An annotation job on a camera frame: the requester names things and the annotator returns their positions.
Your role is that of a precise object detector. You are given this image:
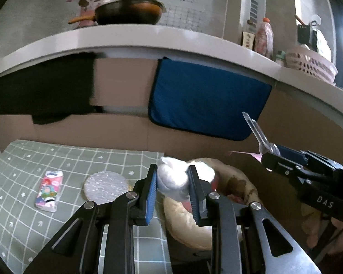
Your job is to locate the white tissue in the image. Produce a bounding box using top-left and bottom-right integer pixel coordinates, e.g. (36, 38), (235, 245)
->
(157, 157), (215, 204)

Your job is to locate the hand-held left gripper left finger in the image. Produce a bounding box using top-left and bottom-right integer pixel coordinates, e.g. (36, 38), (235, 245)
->
(23, 164), (161, 274)

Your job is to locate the white countertop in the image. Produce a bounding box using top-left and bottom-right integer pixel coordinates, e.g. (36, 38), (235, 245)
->
(0, 24), (343, 123)

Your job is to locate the person's right hand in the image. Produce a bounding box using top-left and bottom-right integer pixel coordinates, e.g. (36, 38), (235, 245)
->
(301, 205), (343, 256)

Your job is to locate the black cloth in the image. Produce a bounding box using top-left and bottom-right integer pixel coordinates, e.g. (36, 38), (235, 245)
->
(0, 52), (104, 125)

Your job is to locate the small green white cup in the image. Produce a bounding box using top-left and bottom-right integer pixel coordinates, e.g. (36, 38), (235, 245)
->
(275, 50), (287, 67)

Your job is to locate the pink cartoon tissue packet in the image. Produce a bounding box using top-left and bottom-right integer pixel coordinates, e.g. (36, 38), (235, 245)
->
(35, 170), (64, 212)

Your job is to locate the trash bin with beige bag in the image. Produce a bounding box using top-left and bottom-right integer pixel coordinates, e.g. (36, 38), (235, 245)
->
(162, 158), (260, 274)

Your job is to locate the black utensil holder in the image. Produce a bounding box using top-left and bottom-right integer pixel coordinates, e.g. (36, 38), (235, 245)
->
(296, 20), (318, 47)

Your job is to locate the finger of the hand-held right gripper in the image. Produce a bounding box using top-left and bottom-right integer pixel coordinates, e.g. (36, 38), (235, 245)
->
(277, 145), (310, 164)
(260, 153), (305, 178)

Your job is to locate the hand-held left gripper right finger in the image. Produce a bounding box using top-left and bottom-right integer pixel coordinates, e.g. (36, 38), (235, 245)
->
(187, 164), (322, 274)

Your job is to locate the green checked mat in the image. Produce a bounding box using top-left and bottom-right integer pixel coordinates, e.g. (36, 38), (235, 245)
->
(0, 140), (172, 274)

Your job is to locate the blue cloth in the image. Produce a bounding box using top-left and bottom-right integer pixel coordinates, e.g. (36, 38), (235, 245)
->
(147, 57), (273, 141)

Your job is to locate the bottle with orange cap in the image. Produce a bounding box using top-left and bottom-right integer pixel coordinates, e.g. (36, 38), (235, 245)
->
(255, 17), (274, 61)

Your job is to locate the white hanging cloth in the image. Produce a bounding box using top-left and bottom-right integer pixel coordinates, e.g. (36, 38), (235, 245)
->
(315, 29), (332, 62)

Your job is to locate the clear plastic spoon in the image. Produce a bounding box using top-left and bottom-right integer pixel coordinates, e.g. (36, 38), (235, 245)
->
(242, 112), (280, 156)

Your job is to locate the white plastic basket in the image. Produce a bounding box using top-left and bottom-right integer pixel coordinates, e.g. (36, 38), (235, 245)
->
(285, 46), (338, 85)

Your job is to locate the beige labelled box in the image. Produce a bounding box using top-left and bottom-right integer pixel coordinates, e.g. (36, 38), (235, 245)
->
(241, 30), (257, 50)

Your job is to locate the brown cardboard sheet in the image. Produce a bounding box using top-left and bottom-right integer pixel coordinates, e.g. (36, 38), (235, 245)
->
(0, 58), (343, 234)

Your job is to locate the black frying pan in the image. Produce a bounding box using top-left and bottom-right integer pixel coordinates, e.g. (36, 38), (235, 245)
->
(68, 0), (165, 26)

